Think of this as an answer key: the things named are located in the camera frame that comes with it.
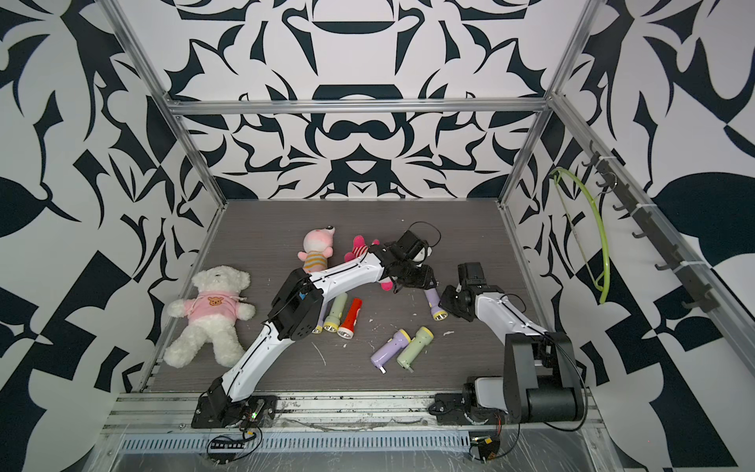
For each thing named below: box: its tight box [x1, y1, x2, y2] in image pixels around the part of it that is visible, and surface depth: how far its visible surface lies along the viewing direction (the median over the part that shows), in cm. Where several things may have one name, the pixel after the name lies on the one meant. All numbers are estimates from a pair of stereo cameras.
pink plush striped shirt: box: [297, 225, 336, 274], surface depth 101 cm
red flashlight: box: [337, 297, 363, 340], surface depth 88 cm
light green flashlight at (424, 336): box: [397, 326, 435, 372], surface depth 84 cm
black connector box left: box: [210, 440, 246, 450], surface depth 74 cm
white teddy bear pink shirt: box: [164, 264, 256, 369], surface depth 84 cm
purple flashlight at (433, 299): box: [423, 287, 449, 322], surface depth 91 cm
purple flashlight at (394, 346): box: [370, 328, 412, 375], surface depth 84 cm
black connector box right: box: [469, 429, 501, 462], surface depth 73 cm
